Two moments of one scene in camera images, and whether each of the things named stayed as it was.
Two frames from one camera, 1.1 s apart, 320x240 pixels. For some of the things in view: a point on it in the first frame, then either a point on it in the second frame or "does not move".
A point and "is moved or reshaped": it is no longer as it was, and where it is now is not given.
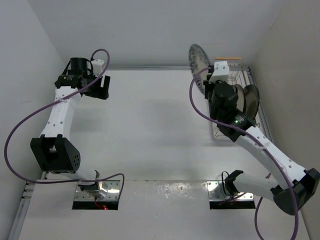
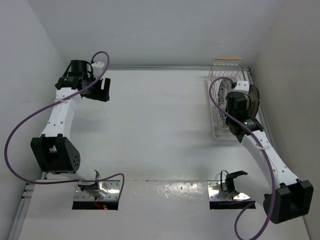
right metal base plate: x=217 y=191 does not move
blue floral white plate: x=198 y=60 is moved or reshaped
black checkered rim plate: x=252 y=100 does not move
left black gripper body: x=94 y=91 does not move
